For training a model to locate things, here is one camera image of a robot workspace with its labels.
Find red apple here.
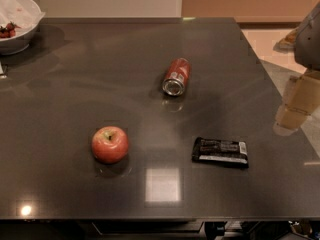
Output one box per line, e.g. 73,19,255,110
91,126,129,164

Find red strawberries in bowl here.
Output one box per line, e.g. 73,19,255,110
0,22,18,38

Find red coke can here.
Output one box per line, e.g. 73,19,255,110
162,58,191,96

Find black snack bar wrapper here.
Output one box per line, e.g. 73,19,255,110
191,137,249,168

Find white napkin in bowl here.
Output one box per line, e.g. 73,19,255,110
0,0,45,28

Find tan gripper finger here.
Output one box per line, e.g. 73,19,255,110
274,69,320,131

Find white bowl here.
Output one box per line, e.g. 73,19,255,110
0,0,46,56

